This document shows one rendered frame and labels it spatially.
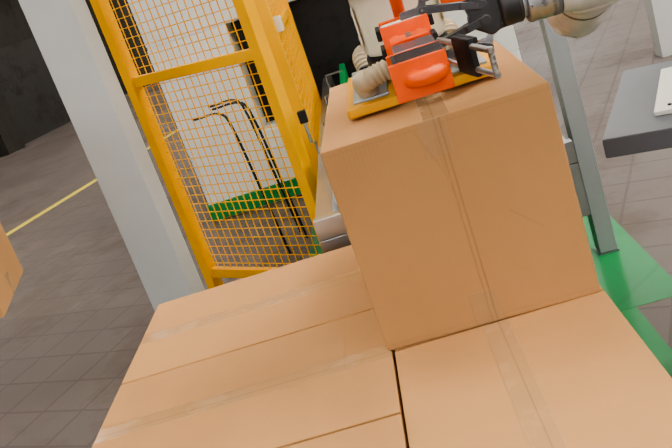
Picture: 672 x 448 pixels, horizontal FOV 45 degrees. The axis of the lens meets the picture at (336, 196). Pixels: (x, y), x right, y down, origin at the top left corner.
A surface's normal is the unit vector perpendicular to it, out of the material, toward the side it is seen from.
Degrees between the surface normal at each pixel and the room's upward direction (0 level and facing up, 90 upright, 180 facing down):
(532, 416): 0
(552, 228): 90
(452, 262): 90
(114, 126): 90
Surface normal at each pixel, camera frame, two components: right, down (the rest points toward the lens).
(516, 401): -0.31, -0.90
